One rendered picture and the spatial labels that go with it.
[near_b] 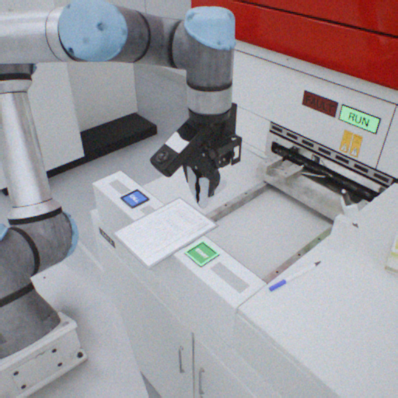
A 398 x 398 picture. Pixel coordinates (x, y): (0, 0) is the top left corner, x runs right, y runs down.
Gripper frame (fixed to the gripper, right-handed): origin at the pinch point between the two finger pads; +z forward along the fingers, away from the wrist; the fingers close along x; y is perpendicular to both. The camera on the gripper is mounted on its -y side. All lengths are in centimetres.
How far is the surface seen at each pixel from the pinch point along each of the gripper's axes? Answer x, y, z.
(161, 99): 244, 169, 110
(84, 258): 108, 12, 111
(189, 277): -1.2, -4.0, 17.5
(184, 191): 34, 24, 29
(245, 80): 42, 59, 3
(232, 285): -10.4, -0.1, 15.1
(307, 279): -20.0, 12.0, 14.3
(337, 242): -19.2, 23.3, 11.8
